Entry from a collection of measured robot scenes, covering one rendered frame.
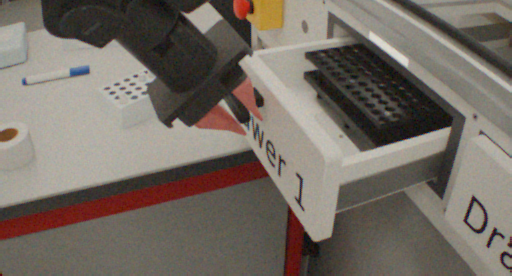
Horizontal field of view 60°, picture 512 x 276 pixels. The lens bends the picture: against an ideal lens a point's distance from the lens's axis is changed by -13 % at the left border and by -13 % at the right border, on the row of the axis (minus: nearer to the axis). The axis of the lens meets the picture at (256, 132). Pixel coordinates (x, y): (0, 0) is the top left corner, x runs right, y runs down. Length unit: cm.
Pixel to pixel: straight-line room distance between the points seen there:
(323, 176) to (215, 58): 14
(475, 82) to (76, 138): 56
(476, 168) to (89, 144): 53
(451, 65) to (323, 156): 17
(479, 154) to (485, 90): 6
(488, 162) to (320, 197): 16
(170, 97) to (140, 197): 29
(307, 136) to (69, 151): 41
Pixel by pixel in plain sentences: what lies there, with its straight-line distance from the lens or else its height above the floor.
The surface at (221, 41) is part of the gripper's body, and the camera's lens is 46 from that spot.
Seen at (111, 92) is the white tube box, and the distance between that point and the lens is 80.
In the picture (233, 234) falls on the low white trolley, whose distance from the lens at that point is 83.
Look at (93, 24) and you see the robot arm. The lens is 35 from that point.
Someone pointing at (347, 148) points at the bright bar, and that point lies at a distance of 57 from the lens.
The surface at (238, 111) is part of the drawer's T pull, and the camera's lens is 50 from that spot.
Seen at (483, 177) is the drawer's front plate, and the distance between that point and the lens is 48.
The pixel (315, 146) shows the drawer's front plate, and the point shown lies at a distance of 43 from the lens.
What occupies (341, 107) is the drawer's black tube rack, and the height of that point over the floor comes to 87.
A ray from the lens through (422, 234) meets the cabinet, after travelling 65.
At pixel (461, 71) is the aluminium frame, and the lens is 50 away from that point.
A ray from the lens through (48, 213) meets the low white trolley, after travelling 72.
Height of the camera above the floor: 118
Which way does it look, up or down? 35 degrees down
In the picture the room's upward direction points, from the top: straight up
